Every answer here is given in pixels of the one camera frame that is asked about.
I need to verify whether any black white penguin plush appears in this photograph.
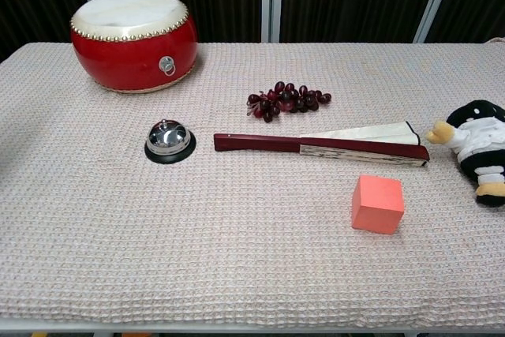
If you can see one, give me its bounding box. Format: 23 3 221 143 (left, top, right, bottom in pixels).
425 99 505 208

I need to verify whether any red folding fan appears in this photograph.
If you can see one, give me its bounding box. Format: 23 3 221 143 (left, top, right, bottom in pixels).
213 120 431 168

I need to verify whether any red Chinese drum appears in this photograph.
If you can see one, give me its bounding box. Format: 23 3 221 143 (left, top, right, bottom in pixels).
69 0 199 95

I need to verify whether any orange foam cube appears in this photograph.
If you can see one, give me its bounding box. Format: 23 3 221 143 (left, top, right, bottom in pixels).
350 174 406 237

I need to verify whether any pink waffle tablecloth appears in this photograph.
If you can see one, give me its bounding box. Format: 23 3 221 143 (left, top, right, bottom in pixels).
0 41 505 330

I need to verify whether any dark red grape bunch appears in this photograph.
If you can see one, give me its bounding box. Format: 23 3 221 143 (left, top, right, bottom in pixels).
246 81 333 124

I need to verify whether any silver desk bell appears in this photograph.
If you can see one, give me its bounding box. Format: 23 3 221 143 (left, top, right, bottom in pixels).
144 118 197 166

